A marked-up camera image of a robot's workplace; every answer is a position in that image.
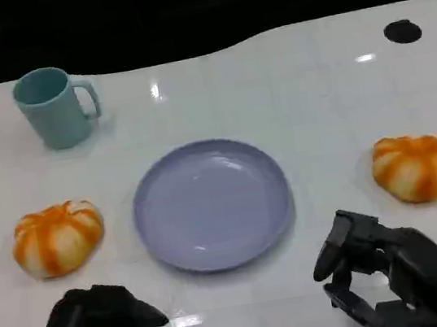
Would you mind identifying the orange white toy bread roll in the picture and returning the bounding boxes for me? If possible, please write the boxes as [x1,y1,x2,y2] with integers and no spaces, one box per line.
[6,195,111,284]
[366,129,437,210]

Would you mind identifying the black round table grommet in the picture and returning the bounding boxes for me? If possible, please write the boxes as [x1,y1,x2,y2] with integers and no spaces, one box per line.
[382,16,424,47]

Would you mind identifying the pale green mug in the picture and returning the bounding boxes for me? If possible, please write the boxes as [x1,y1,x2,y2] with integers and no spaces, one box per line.
[9,59,107,157]

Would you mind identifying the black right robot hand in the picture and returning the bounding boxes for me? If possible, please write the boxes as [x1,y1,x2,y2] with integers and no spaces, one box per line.
[304,195,437,327]

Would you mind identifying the lilac plate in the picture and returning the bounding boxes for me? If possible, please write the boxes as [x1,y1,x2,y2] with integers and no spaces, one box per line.
[124,128,302,284]

